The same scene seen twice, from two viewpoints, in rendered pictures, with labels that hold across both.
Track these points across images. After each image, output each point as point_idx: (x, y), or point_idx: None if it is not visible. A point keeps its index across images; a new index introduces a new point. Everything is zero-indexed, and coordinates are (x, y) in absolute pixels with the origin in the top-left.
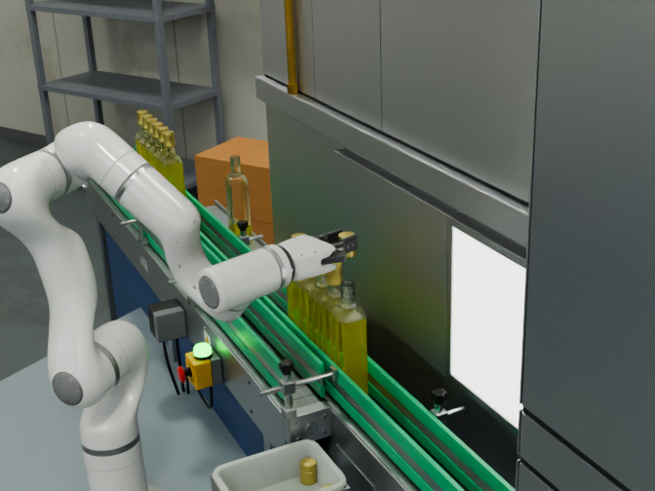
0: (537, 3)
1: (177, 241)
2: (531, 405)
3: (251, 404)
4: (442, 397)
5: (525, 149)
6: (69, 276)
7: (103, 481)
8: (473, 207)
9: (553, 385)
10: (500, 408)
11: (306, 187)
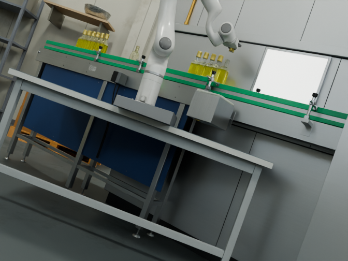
0: None
1: (217, 12)
2: None
3: (176, 94)
4: (260, 89)
5: (302, 28)
6: (173, 12)
7: (153, 85)
8: (278, 43)
9: None
10: (275, 95)
11: (178, 54)
